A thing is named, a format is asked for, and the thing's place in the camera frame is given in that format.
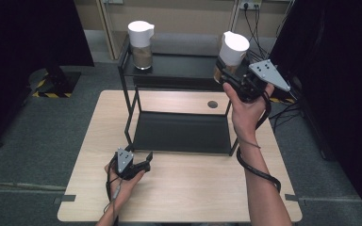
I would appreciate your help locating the black metal two-tier rack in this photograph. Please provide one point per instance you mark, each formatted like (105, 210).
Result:
(182, 132)

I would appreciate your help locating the black curtain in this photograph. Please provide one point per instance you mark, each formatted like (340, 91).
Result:
(19, 47)
(342, 78)

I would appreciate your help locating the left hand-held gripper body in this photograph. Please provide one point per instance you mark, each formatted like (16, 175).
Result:
(124, 159)

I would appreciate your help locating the thin wrist band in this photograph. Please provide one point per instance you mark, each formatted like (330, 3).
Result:
(250, 143)

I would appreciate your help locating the white wall power socket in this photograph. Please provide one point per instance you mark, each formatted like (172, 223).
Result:
(250, 3)

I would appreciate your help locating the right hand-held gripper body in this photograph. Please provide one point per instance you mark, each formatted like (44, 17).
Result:
(265, 73)

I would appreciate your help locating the person's left hand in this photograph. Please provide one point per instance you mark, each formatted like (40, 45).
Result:
(122, 188)

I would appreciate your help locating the person's right hand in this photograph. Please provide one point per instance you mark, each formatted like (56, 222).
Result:
(246, 116)

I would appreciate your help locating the grey floor tape piece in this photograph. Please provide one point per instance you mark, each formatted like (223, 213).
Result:
(67, 198)
(293, 197)

